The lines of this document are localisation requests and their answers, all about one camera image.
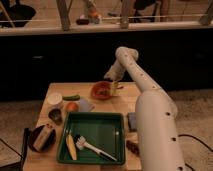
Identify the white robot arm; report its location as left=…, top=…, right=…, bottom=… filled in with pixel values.
left=104, top=46, right=186, bottom=171

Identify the slice of cake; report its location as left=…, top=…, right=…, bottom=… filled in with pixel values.
left=33, top=124, right=53, bottom=151

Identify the black cable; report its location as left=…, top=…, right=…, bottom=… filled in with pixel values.
left=178, top=133, right=213, bottom=171

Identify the white cup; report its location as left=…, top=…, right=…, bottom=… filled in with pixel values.
left=47, top=92, right=63, bottom=107

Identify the bunch of dark grapes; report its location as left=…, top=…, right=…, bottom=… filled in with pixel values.
left=126, top=140, right=139, bottom=155

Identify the red bowl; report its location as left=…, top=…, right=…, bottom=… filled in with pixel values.
left=91, top=81, right=112, bottom=100

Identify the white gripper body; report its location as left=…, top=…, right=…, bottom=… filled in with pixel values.
left=104, top=60, right=126, bottom=82

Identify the black chair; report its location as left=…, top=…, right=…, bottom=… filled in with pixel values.
left=0, top=128, right=31, bottom=171

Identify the red tomato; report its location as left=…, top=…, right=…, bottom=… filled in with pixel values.
left=65, top=102, right=79, bottom=112

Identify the green plastic tray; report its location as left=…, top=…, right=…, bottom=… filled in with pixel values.
left=57, top=112, right=126, bottom=165

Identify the green chili pepper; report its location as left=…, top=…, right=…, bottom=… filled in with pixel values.
left=62, top=95, right=80, bottom=101

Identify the blue sponge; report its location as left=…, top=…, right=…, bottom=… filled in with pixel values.
left=127, top=112, right=137, bottom=132

